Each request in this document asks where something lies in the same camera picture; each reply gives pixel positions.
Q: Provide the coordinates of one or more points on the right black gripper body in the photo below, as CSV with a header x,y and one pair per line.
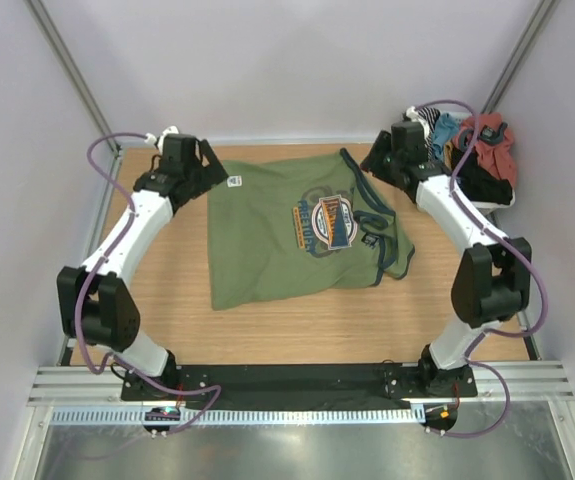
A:
x,y
388,172

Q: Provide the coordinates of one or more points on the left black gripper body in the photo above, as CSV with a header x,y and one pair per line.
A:
x,y
192,176

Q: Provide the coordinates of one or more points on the green tank top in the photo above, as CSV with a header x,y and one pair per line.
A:
x,y
297,227

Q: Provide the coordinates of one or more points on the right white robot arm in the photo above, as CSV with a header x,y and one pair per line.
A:
x,y
492,283

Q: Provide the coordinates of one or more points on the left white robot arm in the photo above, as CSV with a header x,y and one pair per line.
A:
x,y
96,306

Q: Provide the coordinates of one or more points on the striped tank top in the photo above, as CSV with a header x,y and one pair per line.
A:
x,y
432,115

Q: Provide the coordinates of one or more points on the light blue tank top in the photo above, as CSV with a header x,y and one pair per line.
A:
x,y
445,128

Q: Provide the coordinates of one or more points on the black tank top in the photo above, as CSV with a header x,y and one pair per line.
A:
x,y
479,185

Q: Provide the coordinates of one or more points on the pink tank top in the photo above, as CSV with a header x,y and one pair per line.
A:
x,y
493,148

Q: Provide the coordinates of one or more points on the white laundry basket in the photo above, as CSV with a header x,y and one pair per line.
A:
x,y
461,145

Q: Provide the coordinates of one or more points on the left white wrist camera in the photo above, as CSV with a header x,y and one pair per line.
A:
x,y
157,141

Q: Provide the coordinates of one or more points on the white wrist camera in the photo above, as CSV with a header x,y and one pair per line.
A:
x,y
157,141
414,114

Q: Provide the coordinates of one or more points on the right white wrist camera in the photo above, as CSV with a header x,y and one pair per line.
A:
x,y
414,114

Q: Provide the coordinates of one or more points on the right aluminium corner post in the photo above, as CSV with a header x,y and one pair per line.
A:
x,y
527,39

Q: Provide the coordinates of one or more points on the aluminium corner post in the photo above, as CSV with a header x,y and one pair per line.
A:
x,y
527,39
57,44

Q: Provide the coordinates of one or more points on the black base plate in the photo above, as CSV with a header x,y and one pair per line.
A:
x,y
307,386

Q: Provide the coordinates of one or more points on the left aluminium corner post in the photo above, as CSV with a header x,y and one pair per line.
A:
x,y
57,44

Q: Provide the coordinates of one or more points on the aluminium frame rail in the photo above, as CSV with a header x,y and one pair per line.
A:
x,y
526,381

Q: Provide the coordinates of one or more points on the white slotted cable duct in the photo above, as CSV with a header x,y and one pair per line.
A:
x,y
167,416

